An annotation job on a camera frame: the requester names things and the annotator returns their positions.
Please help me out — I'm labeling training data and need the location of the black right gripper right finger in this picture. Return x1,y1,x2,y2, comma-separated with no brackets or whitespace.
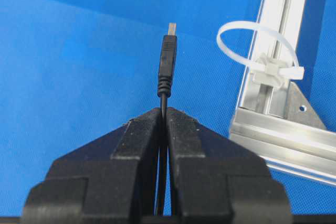
166,108,293,223

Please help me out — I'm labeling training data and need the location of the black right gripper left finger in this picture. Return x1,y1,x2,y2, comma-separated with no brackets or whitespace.
21,108,161,223

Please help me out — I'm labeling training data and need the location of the black USB cable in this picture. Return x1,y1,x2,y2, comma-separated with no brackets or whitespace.
154,22,178,217

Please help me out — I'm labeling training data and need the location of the white zip tie loop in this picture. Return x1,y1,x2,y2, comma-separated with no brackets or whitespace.
216,21,305,90

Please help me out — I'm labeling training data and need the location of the silver aluminium extrusion frame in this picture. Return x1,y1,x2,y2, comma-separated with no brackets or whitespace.
229,0,335,185

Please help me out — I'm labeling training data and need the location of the silver corner bracket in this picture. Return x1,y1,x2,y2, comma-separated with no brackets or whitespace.
284,81,327,130

